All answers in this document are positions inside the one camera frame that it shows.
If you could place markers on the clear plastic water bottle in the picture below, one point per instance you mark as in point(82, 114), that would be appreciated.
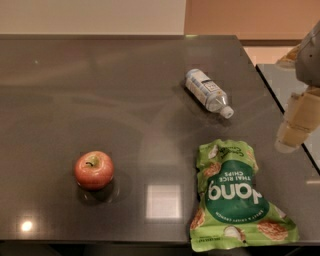
point(208, 93)

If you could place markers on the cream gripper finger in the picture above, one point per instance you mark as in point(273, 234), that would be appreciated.
point(288, 60)
point(300, 120)

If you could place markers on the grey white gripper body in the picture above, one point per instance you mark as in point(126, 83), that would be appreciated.
point(310, 60)

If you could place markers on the green rice chips bag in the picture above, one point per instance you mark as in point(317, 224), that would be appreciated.
point(231, 213)

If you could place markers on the red apple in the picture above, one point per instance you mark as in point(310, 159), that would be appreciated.
point(94, 170)

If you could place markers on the dark side table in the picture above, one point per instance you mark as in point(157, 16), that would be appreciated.
point(285, 89)

